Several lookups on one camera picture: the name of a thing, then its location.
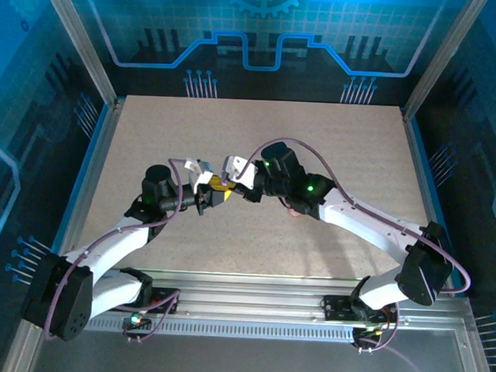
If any small controller board green light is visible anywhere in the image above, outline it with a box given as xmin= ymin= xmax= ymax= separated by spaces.
xmin=122 ymin=310 xmax=154 ymax=335

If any grey metal panel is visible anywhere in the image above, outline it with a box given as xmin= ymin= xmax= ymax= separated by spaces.
xmin=29 ymin=328 xmax=472 ymax=372

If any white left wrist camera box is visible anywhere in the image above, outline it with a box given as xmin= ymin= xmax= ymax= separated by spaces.
xmin=182 ymin=156 xmax=216 ymax=196

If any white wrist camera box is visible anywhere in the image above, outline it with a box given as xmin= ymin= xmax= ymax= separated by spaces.
xmin=220 ymin=153 xmax=258 ymax=190
xmin=182 ymin=156 xmax=216 ymax=196

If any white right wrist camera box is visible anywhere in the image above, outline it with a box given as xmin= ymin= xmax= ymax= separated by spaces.
xmin=220 ymin=153 xmax=258 ymax=190

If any aluminium side rail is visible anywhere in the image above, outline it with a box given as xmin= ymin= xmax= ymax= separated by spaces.
xmin=49 ymin=95 xmax=126 ymax=272
xmin=393 ymin=108 xmax=475 ymax=295

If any aluminium mounting rail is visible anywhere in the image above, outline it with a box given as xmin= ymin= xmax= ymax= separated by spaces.
xmin=90 ymin=267 xmax=475 ymax=331

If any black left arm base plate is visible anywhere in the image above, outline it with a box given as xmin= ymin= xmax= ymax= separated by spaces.
xmin=143 ymin=286 xmax=182 ymax=316

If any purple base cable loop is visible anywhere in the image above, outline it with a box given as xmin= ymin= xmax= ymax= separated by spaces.
xmin=113 ymin=291 xmax=182 ymax=345

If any slotted grey cable duct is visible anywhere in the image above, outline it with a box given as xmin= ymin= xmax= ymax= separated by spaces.
xmin=83 ymin=313 xmax=356 ymax=344

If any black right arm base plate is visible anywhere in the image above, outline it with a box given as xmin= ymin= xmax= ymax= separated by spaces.
xmin=322 ymin=294 xmax=399 ymax=325

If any aluminium frame post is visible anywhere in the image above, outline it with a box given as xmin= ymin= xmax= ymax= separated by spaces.
xmin=401 ymin=0 xmax=490 ymax=119
xmin=33 ymin=0 xmax=124 ymax=107

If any small controller board with wires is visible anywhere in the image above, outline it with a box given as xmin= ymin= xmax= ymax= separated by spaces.
xmin=354 ymin=322 xmax=391 ymax=346

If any long purple base cable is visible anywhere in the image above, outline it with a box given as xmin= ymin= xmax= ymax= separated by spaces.
xmin=353 ymin=300 xmax=437 ymax=372

